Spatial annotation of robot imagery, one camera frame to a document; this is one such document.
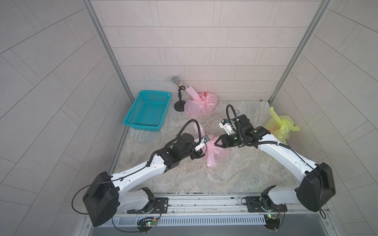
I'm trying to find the pink plastic bag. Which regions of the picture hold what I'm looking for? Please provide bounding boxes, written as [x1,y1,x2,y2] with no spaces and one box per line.
[184,87,218,119]
[201,134,230,168]

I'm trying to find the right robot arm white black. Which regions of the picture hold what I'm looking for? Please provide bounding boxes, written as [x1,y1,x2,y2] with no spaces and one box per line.
[215,104,336,212]

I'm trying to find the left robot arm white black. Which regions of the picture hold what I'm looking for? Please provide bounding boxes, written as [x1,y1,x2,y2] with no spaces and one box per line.
[82,119,205,227]

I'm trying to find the pink plastic bag back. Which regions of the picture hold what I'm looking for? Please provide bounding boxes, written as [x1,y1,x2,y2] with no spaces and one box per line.
[184,87,218,119]

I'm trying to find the yellow-green plastic bag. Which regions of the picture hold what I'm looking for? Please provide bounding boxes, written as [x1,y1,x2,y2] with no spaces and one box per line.
[264,107,301,144]

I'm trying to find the microphone on black stand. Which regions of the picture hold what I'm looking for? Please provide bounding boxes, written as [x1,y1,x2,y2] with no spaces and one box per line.
[171,76,186,112]

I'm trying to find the teal plastic basket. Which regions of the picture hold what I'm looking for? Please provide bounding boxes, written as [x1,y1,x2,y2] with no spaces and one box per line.
[123,90,172,132]

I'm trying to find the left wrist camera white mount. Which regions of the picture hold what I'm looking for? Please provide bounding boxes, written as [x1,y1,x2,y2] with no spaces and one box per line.
[195,135,211,151]

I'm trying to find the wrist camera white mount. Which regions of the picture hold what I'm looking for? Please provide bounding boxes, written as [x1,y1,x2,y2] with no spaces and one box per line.
[219,119,236,135]
[195,135,211,151]

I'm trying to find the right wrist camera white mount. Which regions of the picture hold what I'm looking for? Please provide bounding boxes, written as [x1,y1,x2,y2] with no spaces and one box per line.
[219,119,236,135]

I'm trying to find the aluminium rail frame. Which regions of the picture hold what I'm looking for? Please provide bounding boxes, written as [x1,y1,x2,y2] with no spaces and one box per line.
[73,193,341,236]

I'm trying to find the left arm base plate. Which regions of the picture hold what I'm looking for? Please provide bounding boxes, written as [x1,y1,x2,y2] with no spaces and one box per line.
[127,197,169,214]

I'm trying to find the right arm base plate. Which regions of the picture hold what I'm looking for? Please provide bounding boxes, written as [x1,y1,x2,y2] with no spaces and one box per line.
[241,196,287,213]

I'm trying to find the left circuit board with cables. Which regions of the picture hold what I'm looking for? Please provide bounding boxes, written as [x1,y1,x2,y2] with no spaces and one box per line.
[136,217,158,233]

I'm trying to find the circuit board with cables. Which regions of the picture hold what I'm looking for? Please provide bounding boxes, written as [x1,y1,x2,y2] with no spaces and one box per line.
[264,214,281,231]
[136,217,158,233]

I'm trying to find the right circuit board with cables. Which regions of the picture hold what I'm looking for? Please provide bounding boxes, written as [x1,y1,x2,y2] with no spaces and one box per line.
[264,214,281,231]

